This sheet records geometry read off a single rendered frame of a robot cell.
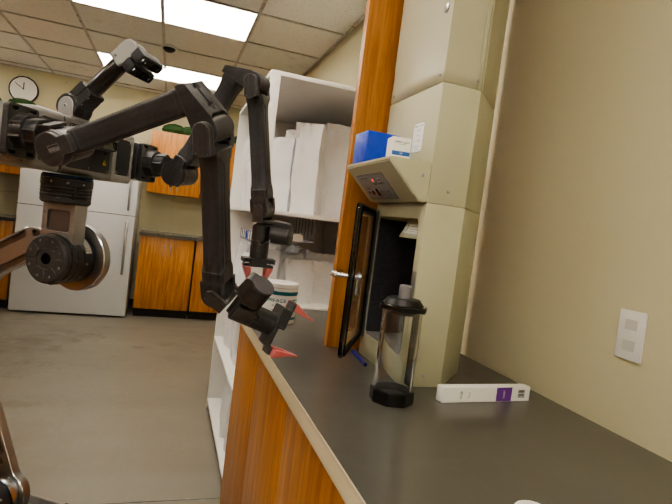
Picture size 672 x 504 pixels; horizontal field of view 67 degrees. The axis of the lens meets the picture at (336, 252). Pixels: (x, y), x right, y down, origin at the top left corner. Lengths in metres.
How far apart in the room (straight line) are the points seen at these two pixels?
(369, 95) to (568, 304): 0.85
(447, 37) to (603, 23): 0.45
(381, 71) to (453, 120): 0.43
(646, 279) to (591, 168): 0.34
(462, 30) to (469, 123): 0.23
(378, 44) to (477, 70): 0.41
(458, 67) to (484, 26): 0.13
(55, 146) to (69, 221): 0.38
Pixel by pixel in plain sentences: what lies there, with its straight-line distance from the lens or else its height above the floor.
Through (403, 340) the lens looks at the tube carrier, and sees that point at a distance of 1.15.
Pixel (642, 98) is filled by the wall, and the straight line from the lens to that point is 1.46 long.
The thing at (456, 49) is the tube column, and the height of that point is 1.79.
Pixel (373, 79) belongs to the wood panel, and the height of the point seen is 1.79.
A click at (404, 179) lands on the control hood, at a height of 1.46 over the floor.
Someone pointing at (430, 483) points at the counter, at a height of 0.94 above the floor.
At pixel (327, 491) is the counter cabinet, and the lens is 1.05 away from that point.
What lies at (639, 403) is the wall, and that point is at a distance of 1.36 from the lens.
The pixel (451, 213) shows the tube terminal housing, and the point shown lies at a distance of 1.33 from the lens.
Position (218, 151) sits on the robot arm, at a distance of 1.08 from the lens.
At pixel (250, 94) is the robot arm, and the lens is 1.58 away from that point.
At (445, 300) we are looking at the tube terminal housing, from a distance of 1.34.
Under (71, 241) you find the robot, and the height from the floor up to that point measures 1.19.
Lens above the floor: 1.33
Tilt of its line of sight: 3 degrees down
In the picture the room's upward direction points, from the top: 7 degrees clockwise
